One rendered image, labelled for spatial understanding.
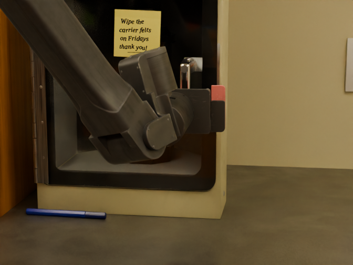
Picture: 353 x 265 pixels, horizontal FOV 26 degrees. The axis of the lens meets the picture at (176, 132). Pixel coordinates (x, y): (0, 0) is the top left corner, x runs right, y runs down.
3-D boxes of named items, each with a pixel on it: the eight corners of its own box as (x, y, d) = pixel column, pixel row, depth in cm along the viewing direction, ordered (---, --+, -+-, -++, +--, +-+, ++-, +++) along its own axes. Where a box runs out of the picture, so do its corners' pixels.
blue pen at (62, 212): (26, 209, 131) (104, 213, 128) (28, 207, 132) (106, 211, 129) (26, 215, 131) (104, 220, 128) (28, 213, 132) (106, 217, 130)
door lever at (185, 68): (196, 115, 125) (180, 115, 125) (197, 57, 123) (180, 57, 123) (192, 121, 120) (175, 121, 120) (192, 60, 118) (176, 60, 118)
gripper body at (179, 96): (142, 86, 112) (131, 94, 105) (211, 87, 111) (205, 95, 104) (142, 130, 114) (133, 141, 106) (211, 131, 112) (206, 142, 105)
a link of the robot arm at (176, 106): (147, 153, 100) (188, 142, 99) (132, 103, 99) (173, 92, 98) (156, 141, 107) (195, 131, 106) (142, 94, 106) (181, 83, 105)
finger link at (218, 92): (183, 78, 119) (174, 87, 110) (229, 78, 118) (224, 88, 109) (183, 120, 121) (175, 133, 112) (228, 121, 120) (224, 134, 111)
